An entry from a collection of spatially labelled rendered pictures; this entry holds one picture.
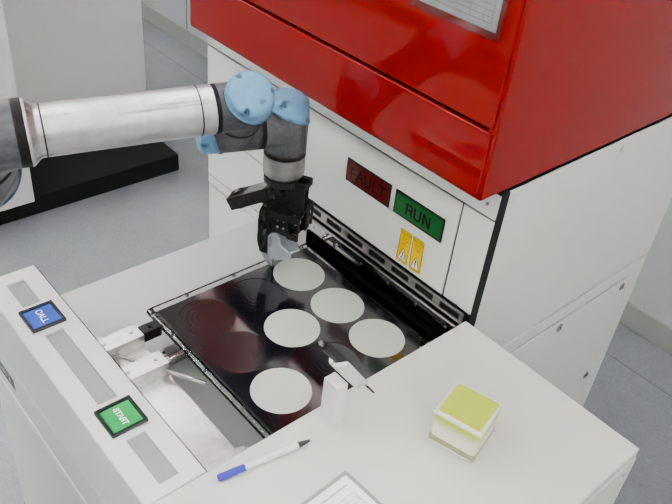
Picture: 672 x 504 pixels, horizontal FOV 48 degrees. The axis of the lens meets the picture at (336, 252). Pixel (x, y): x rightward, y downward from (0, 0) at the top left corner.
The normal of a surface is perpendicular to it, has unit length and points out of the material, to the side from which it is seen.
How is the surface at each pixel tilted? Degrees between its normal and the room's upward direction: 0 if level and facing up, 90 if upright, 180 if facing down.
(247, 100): 45
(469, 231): 90
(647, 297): 90
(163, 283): 0
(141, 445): 0
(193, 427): 0
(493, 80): 90
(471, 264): 90
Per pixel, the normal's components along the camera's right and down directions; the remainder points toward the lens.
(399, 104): -0.75, 0.33
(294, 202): -0.37, 0.52
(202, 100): 0.30, -0.24
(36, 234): 0.10, -0.80
